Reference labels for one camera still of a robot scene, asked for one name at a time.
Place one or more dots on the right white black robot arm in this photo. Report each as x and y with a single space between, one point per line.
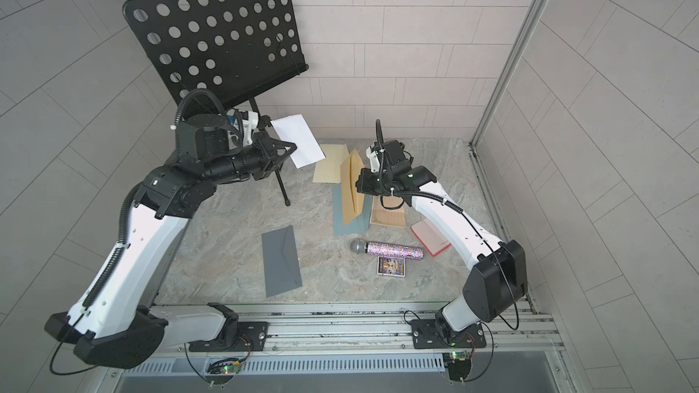
497 270

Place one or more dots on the black perforated music stand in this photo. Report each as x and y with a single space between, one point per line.
237 49

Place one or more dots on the left circuit board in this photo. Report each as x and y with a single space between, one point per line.
222 371

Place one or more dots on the purple glitter microphone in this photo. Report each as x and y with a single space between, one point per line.
386 250

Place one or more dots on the aluminium mounting rail frame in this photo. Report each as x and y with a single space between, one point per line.
350 328

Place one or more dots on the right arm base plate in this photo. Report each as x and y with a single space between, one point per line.
425 336

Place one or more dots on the cream yellow envelope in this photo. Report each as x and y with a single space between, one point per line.
327 171

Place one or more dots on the small colourful card box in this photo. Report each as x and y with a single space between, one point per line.
392 267

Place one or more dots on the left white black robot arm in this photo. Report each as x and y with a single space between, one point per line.
110 326

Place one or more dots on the right circuit board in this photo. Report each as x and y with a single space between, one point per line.
457 365

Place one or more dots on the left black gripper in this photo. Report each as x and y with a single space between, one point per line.
265 146

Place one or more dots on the blue bordered white letter paper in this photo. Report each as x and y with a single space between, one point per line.
294 129

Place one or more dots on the dark grey envelope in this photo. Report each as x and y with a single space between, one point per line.
281 261

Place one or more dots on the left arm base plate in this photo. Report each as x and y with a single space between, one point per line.
246 335

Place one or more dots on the circuit board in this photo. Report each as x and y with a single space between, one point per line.
222 371
457 365

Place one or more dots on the pink white letter paper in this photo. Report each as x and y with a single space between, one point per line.
430 237

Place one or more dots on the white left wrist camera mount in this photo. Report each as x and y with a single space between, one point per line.
249 122

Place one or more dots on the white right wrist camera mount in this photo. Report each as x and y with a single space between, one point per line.
374 156

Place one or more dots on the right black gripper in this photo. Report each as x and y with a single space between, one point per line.
367 185

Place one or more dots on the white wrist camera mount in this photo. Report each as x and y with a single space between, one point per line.
374 156
249 122

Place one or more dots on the tan kraft envelope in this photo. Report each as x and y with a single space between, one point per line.
351 200

